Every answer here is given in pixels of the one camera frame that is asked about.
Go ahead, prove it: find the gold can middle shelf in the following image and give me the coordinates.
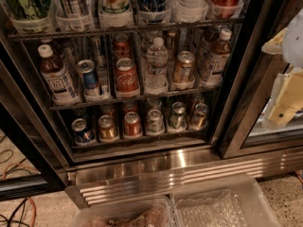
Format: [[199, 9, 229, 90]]
[[172, 51, 195, 83]]

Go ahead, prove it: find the black cable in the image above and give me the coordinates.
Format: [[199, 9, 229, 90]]
[[0, 198, 29, 227]]

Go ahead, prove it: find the left clear plastic bin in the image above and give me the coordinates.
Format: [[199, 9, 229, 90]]
[[71, 196, 176, 227]]

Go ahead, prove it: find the fridge glass door right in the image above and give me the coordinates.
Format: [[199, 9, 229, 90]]
[[220, 0, 302, 158]]

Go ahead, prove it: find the red coca-cola can behind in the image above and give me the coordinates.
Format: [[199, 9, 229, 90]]
[[114, 33, 132, 61]]

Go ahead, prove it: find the tea bottle right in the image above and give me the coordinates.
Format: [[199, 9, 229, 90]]
[[200, 28, 232, 87]]

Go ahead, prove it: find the red can bottom shelf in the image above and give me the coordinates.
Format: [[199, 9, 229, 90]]
[[124, 112, 142, 137]]

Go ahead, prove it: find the gold can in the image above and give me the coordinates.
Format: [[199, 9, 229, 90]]
[[190, 103, 208, 128], [98, 114, 118, 142]]

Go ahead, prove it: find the green bottle top left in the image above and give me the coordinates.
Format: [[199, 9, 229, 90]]
[[5, 0, 51, 21]]

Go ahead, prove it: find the silver green 7up can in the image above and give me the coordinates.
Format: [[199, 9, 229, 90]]
[[147, 110, 164, 135]]

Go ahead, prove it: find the tea bottle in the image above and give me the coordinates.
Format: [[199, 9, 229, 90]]
[[200, 28, 232, 87], [38, 44, 80, 106]]

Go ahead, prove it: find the green can bottom shelf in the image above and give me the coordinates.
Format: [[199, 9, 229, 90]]
[[168, 102, 187, 132]]

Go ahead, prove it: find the tea bottle left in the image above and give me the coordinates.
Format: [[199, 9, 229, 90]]
[[38, 44, 80, 106]]

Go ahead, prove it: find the right clear plastic bin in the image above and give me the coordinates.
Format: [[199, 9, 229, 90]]
[[170, 174, 281, 227]]

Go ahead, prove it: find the blue red bull can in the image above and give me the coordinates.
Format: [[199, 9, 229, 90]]
[[77, 60, 101, 96]]

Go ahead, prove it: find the clear water bottle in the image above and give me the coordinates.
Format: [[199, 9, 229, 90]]
[[145, 37, 169, 94]]

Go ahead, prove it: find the orange cable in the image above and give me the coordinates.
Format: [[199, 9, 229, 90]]
[[26, 196, 38, 227]]

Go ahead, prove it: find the blue pepsi can bottom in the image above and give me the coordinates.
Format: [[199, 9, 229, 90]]
[[71, 118, 96, 145]]

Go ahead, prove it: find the fridge bottom grille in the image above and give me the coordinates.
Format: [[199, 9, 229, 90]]
[[65, 147, 303, 209]]

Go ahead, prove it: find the clear plastic bin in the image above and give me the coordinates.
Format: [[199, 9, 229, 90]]
[[71, 196, 176, 227], [170, 174, 281, 227]]

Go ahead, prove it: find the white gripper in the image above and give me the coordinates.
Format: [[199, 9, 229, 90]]
[[261, 9, 303, 129]]

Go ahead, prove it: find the gold can bottom right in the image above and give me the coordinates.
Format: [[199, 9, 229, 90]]
[[190, 103, 208, 128]]

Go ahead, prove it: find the gold can bottom left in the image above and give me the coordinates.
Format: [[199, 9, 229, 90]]
[[98, 114, 118, 142]]

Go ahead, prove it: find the red coca-cola can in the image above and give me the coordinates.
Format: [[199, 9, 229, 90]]
[[115, 58, 140, 98], [114, 33, 132, 61]]

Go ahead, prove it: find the red coca-cola can middle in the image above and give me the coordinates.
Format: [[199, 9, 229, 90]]
[[115, 58, 140, 98]]

